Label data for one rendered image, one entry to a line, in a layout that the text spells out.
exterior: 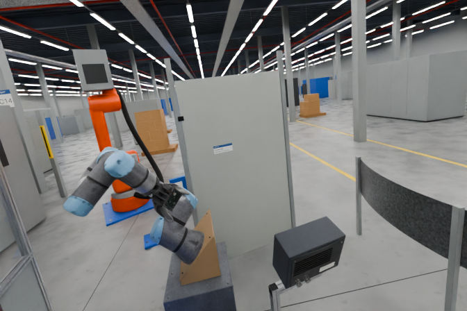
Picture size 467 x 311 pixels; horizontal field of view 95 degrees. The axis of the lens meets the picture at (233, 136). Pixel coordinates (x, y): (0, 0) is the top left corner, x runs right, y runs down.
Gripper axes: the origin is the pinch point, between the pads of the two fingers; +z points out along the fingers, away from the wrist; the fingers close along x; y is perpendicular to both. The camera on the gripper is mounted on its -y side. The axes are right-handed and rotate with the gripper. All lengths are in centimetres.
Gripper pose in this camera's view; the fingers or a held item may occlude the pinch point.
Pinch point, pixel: (178, 206)
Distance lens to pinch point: 94.7
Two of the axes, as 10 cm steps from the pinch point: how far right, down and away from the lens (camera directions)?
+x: 4.5, -7.7, 4.5
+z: 4.2, 6.3, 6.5
